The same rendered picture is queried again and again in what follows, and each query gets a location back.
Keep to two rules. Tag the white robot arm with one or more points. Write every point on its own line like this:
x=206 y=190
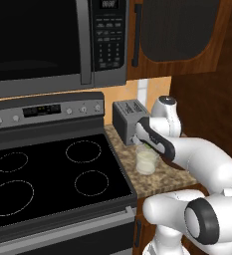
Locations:
x=200 y=162

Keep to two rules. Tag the black microwave oven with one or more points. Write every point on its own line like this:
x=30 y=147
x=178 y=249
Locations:
x=51 y=40

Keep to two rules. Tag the glass of lemonade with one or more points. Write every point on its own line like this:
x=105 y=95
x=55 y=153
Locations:
x=146 y=161

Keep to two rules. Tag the black stove with hob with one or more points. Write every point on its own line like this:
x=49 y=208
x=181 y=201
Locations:
x=51 y=172

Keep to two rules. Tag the grey toaster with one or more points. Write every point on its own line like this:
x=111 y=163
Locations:
x=129 y=118

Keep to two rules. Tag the small green lime piece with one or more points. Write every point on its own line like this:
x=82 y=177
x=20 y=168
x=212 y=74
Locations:
x=146 y=145

